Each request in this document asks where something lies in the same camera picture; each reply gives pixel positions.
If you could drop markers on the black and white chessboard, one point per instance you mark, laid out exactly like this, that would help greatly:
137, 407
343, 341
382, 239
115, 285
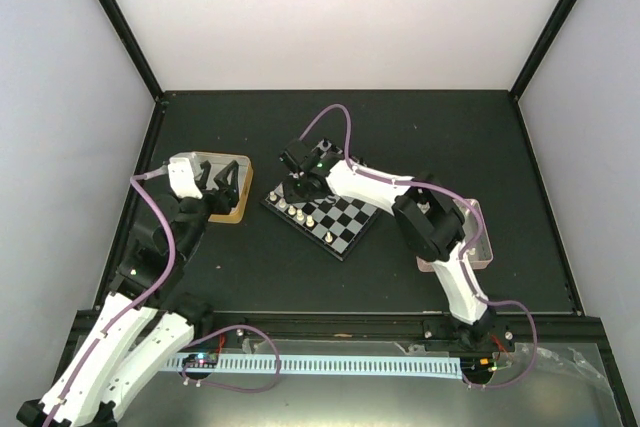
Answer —
348, 219

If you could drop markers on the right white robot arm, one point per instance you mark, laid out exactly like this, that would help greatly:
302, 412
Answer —
438, 226

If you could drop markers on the gold metal tin tray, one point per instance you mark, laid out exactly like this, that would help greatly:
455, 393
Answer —
218, 162

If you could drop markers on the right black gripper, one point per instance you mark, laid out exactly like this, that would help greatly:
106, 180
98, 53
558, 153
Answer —
292, 197

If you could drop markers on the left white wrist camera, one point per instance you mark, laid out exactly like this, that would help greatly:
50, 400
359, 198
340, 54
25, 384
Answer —
183, 170

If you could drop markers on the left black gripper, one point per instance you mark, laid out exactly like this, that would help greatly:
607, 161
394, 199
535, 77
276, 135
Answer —
230, 194

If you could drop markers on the light blue slotted cable duct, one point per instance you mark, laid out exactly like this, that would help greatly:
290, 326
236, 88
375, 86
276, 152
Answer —
326, 365

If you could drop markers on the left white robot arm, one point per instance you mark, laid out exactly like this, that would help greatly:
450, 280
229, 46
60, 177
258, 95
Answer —
140, 325

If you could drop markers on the pink tray with pieces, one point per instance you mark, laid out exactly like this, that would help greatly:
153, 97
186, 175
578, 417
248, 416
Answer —
480, 254

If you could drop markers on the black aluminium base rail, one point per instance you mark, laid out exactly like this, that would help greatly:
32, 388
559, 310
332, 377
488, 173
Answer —
300, 326

